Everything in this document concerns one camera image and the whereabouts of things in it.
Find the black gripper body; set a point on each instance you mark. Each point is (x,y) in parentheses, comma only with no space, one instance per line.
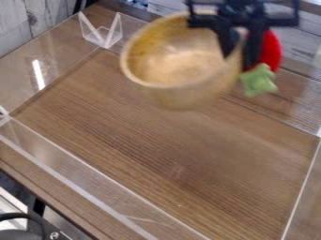
(210,13)

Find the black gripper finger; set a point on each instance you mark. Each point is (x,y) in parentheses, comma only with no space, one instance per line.
(228,37)
(253,47)

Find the red plush tomato green stem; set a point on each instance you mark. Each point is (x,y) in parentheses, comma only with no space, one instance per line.
(257,77)

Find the wooden bowl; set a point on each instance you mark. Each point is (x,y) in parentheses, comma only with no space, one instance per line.
(175,64)

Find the clear acrylic corner bracket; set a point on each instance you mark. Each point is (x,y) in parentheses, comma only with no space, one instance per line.
(102,36)

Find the clear acrylic tray wall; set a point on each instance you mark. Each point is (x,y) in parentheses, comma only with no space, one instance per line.
(98,204)

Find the black table leg bracket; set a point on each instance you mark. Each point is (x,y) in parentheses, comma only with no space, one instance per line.
(48,223)

